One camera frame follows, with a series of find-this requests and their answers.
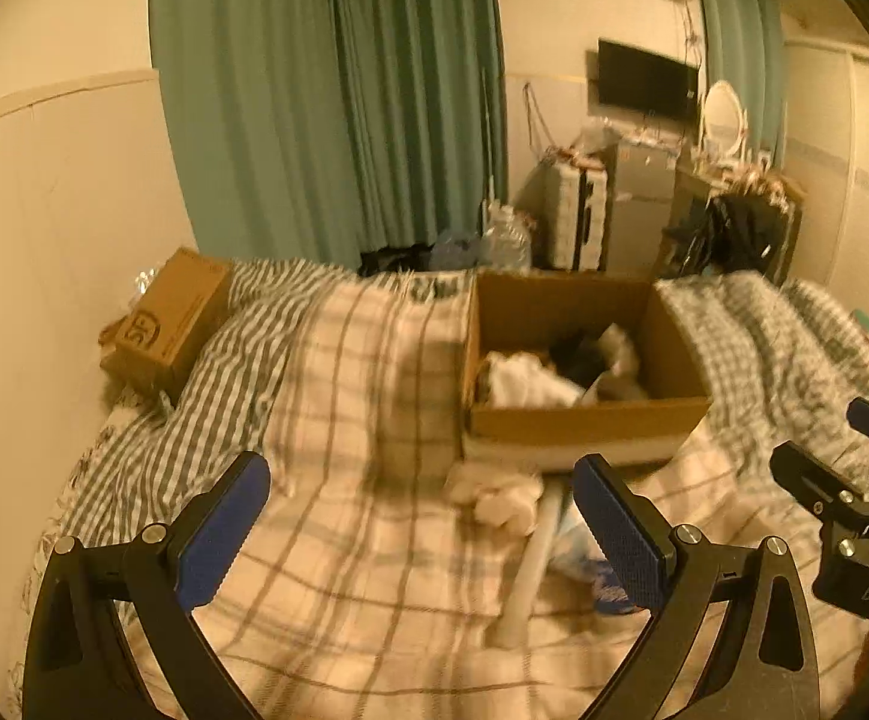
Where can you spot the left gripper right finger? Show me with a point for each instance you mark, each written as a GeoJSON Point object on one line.
{"type": "Point", "coordinates": [762, 662]}

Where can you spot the blue tissue packet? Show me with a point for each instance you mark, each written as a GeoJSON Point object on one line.
{"type": "Point", "coordinates": [577, 555]}

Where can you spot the white cloth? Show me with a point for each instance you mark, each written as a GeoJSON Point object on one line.
{"type": "Point", "coordinates": [521, 382]}

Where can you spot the green checkered duvet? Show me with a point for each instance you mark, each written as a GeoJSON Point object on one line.
{"type": "Point", "coordinates": [349, 388]}

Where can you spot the silver mini fridge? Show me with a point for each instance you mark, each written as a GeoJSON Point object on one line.
{"type": "Point", "coordinates": [641, 184]}

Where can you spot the cream crumpled cloth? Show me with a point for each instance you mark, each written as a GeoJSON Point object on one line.
{"type": "Point", "coordinates": [498, 497]}

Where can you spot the large clear water bottle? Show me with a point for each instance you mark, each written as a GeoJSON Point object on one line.
{"type": "Point", "coordinates": [506, 241]}

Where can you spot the small green curtain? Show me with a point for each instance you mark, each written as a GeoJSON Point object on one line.
{"type": "Point", "coordinates": [745, 47]}

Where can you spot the white louvered wardrobe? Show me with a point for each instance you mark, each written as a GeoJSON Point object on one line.
{"type": "Point", "coordinates": [827, 154]}

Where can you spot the open cardboard box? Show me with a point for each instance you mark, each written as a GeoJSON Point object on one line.
{"type": "Point", "coordinates": [639, 411]}

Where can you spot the beige plaid blanket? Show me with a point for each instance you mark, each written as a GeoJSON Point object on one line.
{"type": "Point", "coordinates": [335, 666]}

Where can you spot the black wall television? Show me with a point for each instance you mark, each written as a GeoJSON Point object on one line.
{"type": "Point", "coordinates": [635, 79]}

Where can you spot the black round lens cap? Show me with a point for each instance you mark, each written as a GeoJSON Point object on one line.
{"type": "Point", "coordinates": [579, 360]}

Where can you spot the white translucent tube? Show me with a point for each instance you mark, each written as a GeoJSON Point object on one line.
{"type": "Point", "coordinates": [510, 631]}

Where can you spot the oval white mirror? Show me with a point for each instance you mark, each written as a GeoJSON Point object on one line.
{"type": "Point", "coordinates": [724, 121]}

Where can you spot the brown SF shipping box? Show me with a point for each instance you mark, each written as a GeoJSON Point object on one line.
{"type": "Point", "coordinates": [155, 346]}

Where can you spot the large green curtain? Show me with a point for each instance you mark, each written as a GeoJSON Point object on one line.
{"type": "Point", "coordinates": [326, 129]}

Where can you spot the black clothes on chair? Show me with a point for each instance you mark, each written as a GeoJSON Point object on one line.
{"type": "Point", "coordinates": [731, 232]}

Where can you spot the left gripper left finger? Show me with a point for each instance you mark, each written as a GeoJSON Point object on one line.
{"type": "Point", "coordinates": [78, 661]}

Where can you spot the white suitcase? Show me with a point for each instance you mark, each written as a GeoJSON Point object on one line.
{"type": "Point", "coordinates": [575, 214]}

